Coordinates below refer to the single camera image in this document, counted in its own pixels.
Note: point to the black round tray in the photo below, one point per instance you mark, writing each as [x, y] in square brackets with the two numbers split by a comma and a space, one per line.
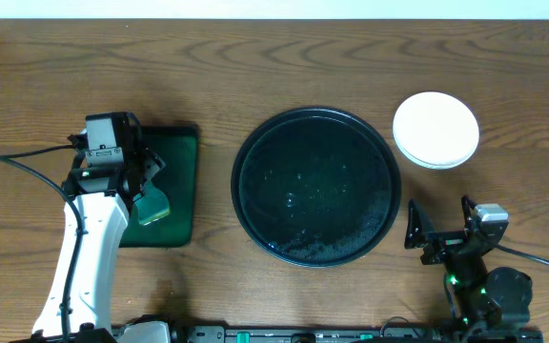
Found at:
[316, 187]

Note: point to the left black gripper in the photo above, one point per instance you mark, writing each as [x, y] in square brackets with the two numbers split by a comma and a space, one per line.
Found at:
[146, 168]

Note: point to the black rectangular tray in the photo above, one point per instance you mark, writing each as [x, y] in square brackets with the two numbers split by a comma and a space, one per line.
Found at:
[178, 147]

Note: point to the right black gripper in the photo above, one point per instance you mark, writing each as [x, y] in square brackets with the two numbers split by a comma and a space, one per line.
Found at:
[446, 243]

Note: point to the light green stained plate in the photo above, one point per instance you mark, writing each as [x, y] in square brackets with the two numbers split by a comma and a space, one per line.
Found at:
[441, 155]

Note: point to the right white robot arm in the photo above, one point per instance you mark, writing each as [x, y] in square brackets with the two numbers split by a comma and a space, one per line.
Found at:
[489, 306]

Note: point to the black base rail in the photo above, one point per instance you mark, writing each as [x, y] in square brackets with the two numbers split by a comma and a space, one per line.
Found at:
[160, 328]

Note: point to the green yellow sponge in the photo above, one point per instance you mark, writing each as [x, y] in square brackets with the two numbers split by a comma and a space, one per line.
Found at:
[151, 205]

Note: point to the white stained plate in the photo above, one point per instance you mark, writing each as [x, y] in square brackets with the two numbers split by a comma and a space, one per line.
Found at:
[433, 116]

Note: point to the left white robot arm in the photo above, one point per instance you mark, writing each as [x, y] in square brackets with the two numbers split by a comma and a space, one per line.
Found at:
[81, 291]

